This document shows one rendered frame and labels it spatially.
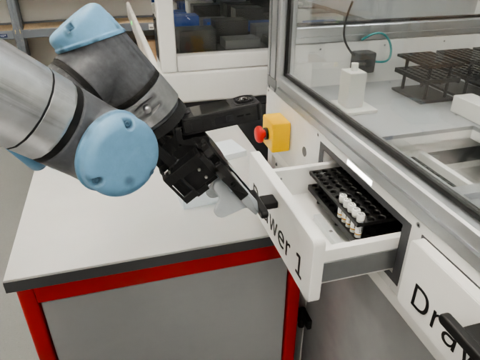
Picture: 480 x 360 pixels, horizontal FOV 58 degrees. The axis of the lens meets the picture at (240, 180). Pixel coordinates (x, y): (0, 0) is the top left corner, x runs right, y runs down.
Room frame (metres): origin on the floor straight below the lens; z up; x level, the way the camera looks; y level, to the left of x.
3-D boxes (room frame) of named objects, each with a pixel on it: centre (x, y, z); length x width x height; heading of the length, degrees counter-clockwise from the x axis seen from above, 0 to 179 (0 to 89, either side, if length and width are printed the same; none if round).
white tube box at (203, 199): (0.84, 0.08, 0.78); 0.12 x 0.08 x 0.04; 111
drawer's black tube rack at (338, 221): (0.64, -0.26, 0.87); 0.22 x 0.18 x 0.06; 106
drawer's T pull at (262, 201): (0.58, -0.04, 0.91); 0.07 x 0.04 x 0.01; 16
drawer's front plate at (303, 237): (0.59, -0.07, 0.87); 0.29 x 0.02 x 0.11; 16
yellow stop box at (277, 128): (0.94, -0.08, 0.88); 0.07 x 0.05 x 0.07; 16
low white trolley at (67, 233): (0.94, 0.21, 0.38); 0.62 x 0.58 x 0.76; 16
